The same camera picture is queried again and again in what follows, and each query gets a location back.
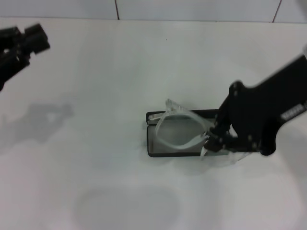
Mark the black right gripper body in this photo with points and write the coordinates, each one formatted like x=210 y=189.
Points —
x=259 y=112

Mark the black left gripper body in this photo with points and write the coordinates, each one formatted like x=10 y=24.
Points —
x=7 y=67

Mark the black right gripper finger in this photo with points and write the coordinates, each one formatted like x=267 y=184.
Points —
x=216 y=146
x=219 y=131

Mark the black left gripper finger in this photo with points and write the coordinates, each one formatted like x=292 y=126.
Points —
x=33 y=32
x=39 y=45

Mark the black glasses case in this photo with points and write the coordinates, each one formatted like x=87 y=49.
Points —
x=206 y=113

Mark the clear white glasses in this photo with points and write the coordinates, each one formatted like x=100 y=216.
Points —
x=172 y=106

